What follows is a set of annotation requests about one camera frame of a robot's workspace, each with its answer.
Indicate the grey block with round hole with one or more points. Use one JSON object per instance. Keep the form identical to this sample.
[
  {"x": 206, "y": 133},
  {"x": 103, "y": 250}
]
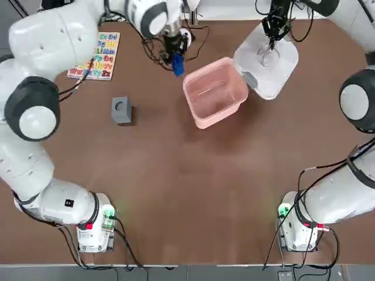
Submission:
[{"x": 121, "y": 115}]

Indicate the blue toy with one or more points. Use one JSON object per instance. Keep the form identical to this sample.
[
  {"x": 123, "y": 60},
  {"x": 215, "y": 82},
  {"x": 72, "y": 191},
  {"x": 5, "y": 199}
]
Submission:
[{"x": 178, "y": 67}]

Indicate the colourful alphabet puzzle board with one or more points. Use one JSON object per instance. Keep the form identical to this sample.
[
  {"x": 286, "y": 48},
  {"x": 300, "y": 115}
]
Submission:
[{"x": 105, "y": 58}]

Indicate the white bin lid grey latches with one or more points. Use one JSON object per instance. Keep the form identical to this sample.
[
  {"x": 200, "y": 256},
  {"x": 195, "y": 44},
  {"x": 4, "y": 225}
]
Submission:
[{"x": 284, "y": 67}]

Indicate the pink plastic bin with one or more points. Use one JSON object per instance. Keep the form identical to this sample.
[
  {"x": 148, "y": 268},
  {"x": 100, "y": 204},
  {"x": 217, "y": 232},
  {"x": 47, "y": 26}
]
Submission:
[{"x": 205, "y": 117}]

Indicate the aluminium post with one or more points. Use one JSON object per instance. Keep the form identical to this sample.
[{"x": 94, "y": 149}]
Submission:
[{"x": 194, "y": 17}]

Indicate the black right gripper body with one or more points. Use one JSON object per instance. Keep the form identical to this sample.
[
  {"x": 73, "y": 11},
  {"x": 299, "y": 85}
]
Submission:
[{"x": 281, "y": 8}]

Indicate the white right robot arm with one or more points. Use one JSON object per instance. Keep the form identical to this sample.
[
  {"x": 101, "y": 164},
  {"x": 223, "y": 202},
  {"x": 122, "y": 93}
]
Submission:
[{"x": 337, "y": 199}]

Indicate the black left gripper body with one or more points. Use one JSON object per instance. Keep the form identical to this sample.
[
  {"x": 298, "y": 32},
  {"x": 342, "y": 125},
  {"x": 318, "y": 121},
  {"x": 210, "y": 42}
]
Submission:
[{"x": 175, "y": 44}]

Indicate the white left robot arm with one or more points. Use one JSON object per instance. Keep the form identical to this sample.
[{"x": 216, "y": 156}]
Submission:
[{"x": 35, "y": 52}]

